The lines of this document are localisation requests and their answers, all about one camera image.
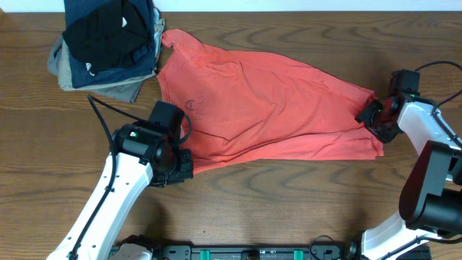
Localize black folded garment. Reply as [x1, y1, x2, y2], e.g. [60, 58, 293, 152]
[63, 0, 151, 74]

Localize red orange t-shirt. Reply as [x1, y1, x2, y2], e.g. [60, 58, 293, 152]
[157, 29, 383, 173]

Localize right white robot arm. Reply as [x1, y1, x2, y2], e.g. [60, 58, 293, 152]
[344, 95, 461, 259]

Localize navy blue folded garment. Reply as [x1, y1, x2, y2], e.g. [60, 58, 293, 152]
[64, 0, 155, 89]

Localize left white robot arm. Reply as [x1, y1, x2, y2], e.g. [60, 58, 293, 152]
[48, 121, 193, 259]

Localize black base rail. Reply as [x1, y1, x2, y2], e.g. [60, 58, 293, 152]
[108, 234, 432, 260]

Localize grey khaki folded garment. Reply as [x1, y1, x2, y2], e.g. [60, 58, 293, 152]
[48, 7, 165, 103]

